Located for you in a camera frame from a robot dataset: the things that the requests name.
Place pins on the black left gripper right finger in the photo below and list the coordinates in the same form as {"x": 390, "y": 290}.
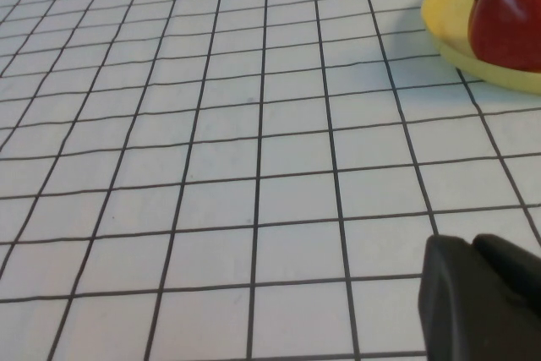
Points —
{"x": 515, "y": 272}

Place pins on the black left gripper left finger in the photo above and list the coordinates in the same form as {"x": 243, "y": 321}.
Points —
{"x": 465, "y": 314}

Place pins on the red apple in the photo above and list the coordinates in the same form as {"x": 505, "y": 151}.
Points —
{"x": 507, "y": 27}

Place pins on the yellow round plate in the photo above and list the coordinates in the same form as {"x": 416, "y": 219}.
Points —
{"x": 448, "y": 10}

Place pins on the white grid tablecloth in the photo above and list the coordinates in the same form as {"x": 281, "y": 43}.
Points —
{"x": 211, "y": 166}

